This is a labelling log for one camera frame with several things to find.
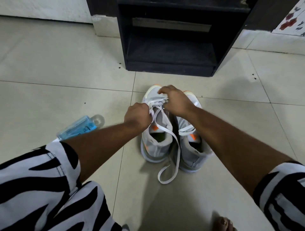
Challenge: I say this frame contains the black open shelf box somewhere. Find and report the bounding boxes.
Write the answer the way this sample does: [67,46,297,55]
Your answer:
[117,0,252,77]

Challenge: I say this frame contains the zebra striped garment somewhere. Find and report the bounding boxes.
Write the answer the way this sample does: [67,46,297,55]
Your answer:
[0,142,305,231]

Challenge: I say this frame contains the blue transparent bottle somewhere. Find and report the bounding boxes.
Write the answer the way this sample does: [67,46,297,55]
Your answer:
[53,115,105,142]

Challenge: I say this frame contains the person's left hand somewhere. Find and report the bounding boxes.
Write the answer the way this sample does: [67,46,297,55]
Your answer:
[124,102,153,133]

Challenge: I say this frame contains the person's right forearm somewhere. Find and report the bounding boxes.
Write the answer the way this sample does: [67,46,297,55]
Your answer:
[188,106,294,197]

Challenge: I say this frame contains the white floral patterned sheet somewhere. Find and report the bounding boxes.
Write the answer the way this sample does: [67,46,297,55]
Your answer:
[272,0,305,36]

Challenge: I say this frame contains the white shoelace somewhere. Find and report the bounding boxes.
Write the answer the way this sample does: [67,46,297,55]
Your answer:
[147,99,181,184]
[178,100,200,136]

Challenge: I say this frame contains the person's right foot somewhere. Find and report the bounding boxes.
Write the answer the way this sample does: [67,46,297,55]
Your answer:
[213,216,235,231]

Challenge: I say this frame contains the person's left forearm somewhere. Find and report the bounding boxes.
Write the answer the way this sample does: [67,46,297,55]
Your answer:
[62,119,141,184]

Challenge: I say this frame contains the person's right hand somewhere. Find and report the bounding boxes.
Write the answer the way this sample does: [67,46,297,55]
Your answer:
[158,85,197,119]

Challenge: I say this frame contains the dark brown wooden cabinet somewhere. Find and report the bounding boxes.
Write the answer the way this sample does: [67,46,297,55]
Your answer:
[86,0,300,33]

